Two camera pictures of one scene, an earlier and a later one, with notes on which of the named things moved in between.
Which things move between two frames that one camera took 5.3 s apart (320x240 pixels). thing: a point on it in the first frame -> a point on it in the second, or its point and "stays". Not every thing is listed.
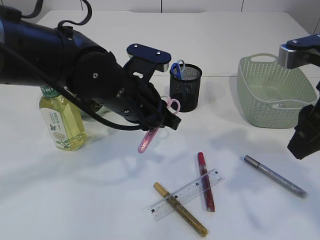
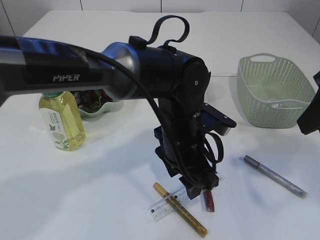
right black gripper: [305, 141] -> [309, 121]
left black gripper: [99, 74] -> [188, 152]
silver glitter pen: [277, 177] stays
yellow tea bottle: [64, 121] stays
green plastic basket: [269, 95] stays
